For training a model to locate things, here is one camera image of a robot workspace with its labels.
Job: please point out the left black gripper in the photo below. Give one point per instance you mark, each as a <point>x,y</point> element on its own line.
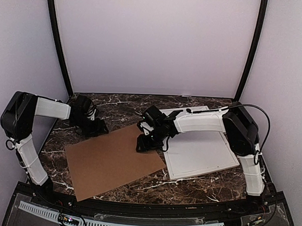
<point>98,128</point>

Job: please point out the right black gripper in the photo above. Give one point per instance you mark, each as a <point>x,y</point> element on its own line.
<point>144,146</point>

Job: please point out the brown cardboard backing board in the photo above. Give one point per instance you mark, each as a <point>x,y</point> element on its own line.
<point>109,161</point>

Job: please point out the white picture frame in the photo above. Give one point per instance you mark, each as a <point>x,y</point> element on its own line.
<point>203,170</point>

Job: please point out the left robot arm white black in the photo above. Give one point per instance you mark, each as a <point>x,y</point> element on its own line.
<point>18,118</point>

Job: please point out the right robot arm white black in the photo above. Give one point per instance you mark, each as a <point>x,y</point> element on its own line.
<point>197,141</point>

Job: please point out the small green circuit board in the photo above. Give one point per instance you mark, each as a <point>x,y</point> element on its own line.
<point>67,220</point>

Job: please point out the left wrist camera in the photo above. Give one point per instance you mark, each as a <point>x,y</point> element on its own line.
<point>91,114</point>

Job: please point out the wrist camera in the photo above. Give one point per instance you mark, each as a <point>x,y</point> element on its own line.
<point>153,117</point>
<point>91,114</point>

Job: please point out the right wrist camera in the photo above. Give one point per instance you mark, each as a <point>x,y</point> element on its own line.
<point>153,117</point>

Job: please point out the black front rail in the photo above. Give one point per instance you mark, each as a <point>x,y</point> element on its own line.
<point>230,210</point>

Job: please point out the left black corner post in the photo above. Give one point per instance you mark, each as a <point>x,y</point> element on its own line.
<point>58,46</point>

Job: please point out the black corner post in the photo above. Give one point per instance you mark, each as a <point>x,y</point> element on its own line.
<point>252,49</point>
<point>58,46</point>

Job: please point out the right black corner post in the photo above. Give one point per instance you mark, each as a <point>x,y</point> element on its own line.
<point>252,49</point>

